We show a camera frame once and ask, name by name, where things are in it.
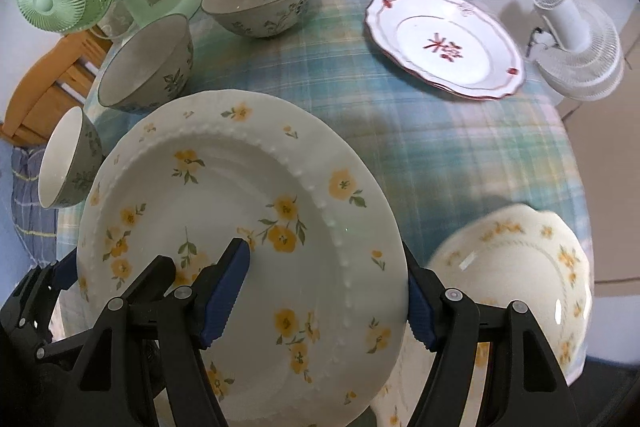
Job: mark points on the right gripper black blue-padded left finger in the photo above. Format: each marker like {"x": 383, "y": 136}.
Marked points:
{"x": 151, "y": 339}

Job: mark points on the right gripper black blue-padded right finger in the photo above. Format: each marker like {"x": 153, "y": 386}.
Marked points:
{"x": 524, "y": 385}

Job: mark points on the white yellow-flower dinner plate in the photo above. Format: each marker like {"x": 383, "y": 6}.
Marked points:
{"x": 318, "y": 324}

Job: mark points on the cream yellow-flower scalloped plate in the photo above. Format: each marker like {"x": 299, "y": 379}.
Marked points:
{"x": 514, "y": 253}

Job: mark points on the blue striped cloth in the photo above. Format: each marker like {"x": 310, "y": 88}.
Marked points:
{"x": 34, "y": 225}

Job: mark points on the small grey floral bowl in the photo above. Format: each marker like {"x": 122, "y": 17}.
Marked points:
{"x": 70, "y": 162}

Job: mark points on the blue plaid tablecloth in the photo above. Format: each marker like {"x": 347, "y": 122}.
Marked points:
{"x": 441, "y": 161}

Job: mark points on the wooden chair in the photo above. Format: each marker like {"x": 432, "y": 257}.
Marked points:
{"x": 51, "y": 87}

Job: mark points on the medium grey floral bowl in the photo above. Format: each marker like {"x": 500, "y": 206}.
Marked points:
{"x": 151, "y": 68}

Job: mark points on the white standing fan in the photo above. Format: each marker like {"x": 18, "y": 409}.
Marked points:
{"x": 579, "y": 50}

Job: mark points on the white red-pattern plate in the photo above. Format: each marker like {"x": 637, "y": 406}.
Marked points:
{"x": 450, "y": 44}

